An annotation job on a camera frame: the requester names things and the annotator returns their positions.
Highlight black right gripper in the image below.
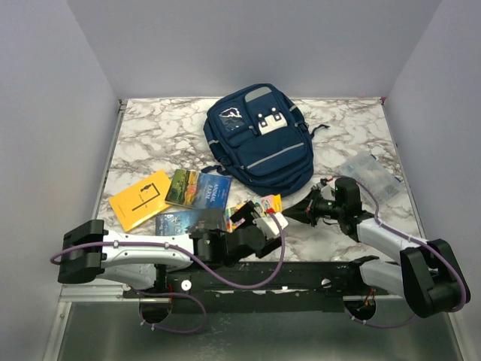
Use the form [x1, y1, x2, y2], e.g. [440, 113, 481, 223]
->
[283, 187, 345, 227]

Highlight yellow crayon box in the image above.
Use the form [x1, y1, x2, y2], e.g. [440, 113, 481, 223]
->
[225, 195, 283, 232]

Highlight navy blue student backpack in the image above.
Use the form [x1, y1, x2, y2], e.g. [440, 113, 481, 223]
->
[203, 83, 315, 197]

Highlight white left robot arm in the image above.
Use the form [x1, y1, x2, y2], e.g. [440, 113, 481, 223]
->
[50, 203, 288, 297]

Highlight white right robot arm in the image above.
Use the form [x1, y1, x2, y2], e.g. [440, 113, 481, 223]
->
[283, 176, 470, 318]

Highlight Animal Farm blue book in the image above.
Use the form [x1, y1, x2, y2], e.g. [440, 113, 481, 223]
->
[165, 169, 231, 211]

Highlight Wuthering Heights dark book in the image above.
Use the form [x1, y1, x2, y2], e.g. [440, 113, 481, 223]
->
[156, 208, 225, 236]

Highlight clear plastic organizer box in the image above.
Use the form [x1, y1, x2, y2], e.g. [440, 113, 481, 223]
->
[339, 151, 404, 205]

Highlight yellow notebook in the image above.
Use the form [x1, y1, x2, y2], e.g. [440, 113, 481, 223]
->
[109, 170, 171, 232]

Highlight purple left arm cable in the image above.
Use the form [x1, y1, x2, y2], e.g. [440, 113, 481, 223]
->
[50, 214, 285, 333]

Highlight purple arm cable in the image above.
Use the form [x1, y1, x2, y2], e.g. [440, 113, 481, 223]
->
[319, 174, 471, 329]
[50, 214, 285, 333]

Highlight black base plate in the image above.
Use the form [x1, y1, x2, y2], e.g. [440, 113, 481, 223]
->
[120, 256, 394, 321]

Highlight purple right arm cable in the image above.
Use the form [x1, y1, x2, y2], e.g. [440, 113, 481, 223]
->
[319, 174, 471, 329]

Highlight aluminium rail frame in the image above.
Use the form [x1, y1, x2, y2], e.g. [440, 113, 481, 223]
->
[47, 98, 462, 360]

